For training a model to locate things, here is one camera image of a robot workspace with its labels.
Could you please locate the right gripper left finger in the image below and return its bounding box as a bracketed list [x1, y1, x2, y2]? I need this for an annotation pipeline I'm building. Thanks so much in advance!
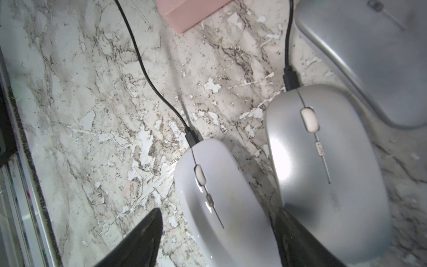
[96, 208, 163, 267]

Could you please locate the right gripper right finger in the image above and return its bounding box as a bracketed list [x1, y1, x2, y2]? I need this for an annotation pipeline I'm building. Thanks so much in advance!
[274, 208, 346, 267]

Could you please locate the white wireless mouse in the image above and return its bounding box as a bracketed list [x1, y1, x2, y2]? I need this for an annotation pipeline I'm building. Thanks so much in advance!
[174, 139, 281, 267]

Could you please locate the black charging cable white mouse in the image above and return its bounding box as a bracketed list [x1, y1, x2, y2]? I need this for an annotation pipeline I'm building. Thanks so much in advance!
[114, 0, 202, 148]

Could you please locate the pink power strip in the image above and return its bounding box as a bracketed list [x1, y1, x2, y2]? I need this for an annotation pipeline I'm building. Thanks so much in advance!
[155, 0, 231, 33]

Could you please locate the aluminium front rail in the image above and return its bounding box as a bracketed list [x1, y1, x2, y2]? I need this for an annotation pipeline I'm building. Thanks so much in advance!
[1, 59, 62, 267]

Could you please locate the black charging cable silver mouse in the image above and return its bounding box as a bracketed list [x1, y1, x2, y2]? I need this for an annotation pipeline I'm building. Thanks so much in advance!
[283, 0, 300, 91]

